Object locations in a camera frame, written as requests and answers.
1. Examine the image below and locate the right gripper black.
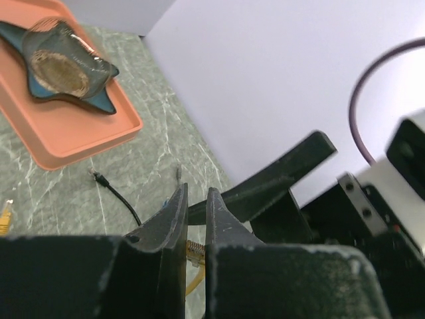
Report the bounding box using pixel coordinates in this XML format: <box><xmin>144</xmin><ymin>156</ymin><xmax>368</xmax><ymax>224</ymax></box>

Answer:
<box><xmin>188</xmin><ymin>130</ymin><xmax>425</xmax><ymax>266</ymax></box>

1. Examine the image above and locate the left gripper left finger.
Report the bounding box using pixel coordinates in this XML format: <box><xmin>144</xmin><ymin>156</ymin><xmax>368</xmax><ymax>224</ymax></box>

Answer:
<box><xmin>126</xmin><ymin>183</ymin><xmax>188</xmax><ymax>318</ymax></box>

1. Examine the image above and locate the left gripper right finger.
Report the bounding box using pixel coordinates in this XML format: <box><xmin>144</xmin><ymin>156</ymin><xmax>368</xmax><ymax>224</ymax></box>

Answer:
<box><xmin>205</xmin><ymin>187</ymin><xmax>264</xmax><ymax>318</ymax></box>

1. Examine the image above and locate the yellow ethernet cable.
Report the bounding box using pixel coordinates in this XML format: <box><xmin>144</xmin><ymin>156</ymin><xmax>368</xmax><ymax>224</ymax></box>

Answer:
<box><xmin>0</xmin><ymin>199</ymin><xmax>207</xmax><ymax>296</ymax></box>

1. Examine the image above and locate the orange plastic tray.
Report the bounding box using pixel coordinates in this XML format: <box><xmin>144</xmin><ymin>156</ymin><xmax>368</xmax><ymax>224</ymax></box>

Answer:
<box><xmin>0</xmin><ymin>0</ymin><xmax>144</xmax><ymax>171</ymax></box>

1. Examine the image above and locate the dark blue star dish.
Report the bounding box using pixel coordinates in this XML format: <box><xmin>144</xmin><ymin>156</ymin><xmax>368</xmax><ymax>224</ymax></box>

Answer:
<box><xmin>1</xmin><ymin>21</ymin><xmax>120</xmax><ymax>115</ymax></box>

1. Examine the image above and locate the clear glass bowl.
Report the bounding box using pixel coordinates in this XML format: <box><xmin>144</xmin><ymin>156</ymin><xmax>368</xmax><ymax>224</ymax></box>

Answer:
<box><xmin>22</xmin><ymin>17</ymin><xmax>113</xmax><ymax>99</ymax></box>

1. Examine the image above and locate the black ethernet cable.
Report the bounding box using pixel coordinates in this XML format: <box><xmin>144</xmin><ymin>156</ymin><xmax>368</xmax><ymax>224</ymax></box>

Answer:
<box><xmin>88</xmin><ymin>168</ymin><xmax>142</xmax><ymax>227</ymax></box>

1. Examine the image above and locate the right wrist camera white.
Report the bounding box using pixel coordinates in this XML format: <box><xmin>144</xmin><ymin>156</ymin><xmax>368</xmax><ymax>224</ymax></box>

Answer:
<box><xmin>358</xmin><ymin>109</ymin><xmax>425</xmax><ymax>202</ymax></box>

